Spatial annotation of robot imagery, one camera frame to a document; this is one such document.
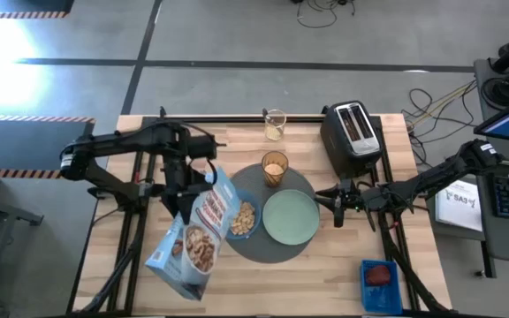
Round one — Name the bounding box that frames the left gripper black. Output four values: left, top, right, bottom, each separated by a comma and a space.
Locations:
162, 170, 209, 224

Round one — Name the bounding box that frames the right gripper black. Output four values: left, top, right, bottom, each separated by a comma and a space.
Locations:
314, 178, 377, 229

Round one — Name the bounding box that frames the blue cinnamon cereal box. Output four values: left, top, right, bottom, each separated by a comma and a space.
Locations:
144, 166, 241, 302

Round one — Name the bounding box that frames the silver metal spoon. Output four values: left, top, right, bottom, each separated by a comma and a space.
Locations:
262, 108, 278, 130

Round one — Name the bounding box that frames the black two-slot toaster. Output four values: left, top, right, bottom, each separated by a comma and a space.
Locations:
319, 100, 383, 180

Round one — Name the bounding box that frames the pale green plate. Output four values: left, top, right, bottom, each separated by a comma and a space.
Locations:
262, 188, 321, 246

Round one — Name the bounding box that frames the amber faceted tumbler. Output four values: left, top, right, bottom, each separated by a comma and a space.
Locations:
261, 150, 290, 188

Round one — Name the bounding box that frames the blue plastic bowl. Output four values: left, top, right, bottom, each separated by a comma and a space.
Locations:
225, 188, 262, 241

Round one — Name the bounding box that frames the cinnamon cereal squares heap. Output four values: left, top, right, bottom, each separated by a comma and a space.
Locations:
230, 201, 256, 236

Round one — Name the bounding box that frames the grey round woven placemat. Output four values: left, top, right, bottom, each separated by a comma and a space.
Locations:
225, 163, 320, 265

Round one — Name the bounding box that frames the blue plastic basket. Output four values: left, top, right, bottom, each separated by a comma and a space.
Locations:
360, 259, 404, 315

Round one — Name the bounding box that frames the white paper sign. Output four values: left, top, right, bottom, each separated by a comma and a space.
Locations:
434, 178, 484, 233

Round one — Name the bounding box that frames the grey desk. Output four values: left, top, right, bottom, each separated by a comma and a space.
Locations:
473, 57, 509, 279

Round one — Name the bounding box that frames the grey metal stand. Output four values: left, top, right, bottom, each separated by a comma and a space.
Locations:
0, 192, 46, 310

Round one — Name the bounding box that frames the gold wire utensil holder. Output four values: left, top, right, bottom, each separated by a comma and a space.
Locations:
263, 109, 287, 142

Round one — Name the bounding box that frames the floor cable bundle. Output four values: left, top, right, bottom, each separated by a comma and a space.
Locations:
402, 79, 479, 167

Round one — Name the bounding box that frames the black floor cable tangle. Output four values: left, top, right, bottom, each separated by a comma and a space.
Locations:
296, 0, 357, 30

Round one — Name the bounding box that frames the coiled black cable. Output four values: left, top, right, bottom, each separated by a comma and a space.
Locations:
480, 77, 509, 111

